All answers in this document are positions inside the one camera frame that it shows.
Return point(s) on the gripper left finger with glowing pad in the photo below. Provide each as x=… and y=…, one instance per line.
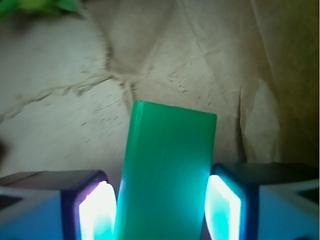
x=57, y=205

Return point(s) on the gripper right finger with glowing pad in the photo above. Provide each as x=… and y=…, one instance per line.
x=263, y=201

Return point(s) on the green rectangular block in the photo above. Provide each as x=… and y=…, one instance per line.
x=166, y=167

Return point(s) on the brown paper bag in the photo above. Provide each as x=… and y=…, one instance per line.
x=68, y=82

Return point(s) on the green plush frog toy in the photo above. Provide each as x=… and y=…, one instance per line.
x=38, y=7

